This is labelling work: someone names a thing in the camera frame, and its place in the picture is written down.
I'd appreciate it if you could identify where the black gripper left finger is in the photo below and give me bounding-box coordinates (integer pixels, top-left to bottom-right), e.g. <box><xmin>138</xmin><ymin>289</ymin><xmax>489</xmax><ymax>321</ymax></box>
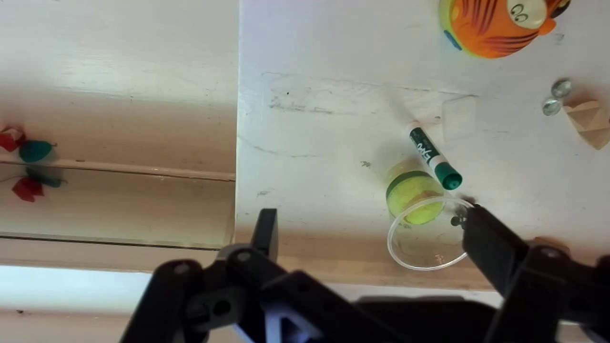
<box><xmin>121</xmin><ymin>208</ymin><xmax>409</xmax><ymax>343</ymax></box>

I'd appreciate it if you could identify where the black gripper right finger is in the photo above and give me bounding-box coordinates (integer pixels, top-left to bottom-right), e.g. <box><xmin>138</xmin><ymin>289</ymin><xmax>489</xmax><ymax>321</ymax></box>
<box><xmin>460</xmin><ymin>203</ymin><xmax>610</xmax><ymax>343</ymax></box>

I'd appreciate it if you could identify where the clear plastic cup green band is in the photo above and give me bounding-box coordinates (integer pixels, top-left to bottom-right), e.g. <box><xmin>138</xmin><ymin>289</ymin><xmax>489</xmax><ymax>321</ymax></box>
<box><xmin>386</xmin><ymin>159</ymin><xmax>474</xmax><ymax>275</ymax></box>

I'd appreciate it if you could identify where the green whiteboard marker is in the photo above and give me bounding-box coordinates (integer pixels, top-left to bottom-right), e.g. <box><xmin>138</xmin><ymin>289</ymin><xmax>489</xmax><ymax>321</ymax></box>
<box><xmin>409</xmin><ymin>127</ymin><xmax>466</xmax><ymax>193</ymax></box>

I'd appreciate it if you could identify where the beige wooden wedge block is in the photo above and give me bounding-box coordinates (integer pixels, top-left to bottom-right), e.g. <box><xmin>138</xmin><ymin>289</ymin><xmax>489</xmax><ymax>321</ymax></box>
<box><xmin>561</xmin><ymin>94</ymin><xmax>610</xmax><ymax>153</ymax></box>

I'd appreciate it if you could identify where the silver marble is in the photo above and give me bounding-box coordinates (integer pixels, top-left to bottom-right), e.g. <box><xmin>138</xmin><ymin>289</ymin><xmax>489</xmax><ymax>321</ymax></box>
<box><xmin>542</xmin><ymin>98</ymin><xmax>565</xmax><ymax>119</ymax></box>
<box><xmin>552</xmin><ymin>77</ymin><xmax>575</xmax><ymax>100</ymax></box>

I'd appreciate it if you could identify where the red and green toy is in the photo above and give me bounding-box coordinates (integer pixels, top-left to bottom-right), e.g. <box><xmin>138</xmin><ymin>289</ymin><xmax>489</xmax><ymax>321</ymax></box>
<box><xmin>0</xmin><ymin>125</ymin><xmax>66</xmax><ymax>205</ymax></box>

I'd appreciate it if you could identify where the orange toy car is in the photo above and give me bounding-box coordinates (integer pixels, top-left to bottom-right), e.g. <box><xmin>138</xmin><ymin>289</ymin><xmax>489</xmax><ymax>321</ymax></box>
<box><xmin>437</xmin><ymin>0</ymin><xmax>575</xmax><ymax>62</ymax></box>

